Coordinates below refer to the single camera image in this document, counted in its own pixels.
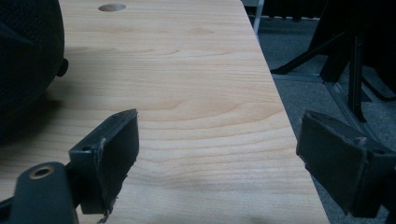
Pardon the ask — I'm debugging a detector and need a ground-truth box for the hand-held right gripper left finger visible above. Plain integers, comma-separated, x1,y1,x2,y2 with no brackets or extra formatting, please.
68,108,140,224

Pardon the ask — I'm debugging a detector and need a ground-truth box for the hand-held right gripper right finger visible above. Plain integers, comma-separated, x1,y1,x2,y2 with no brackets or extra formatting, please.
295,110,396,219

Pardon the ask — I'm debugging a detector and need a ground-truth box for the black metal stand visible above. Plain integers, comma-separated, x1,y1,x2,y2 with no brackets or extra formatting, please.
270,0,396,123

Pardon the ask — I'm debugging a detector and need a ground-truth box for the black fabric bag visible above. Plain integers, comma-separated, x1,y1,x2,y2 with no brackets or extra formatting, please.
0,0,69,147

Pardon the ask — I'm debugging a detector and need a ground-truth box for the white table leg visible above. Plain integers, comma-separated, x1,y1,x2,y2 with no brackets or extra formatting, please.
242,0,265,35

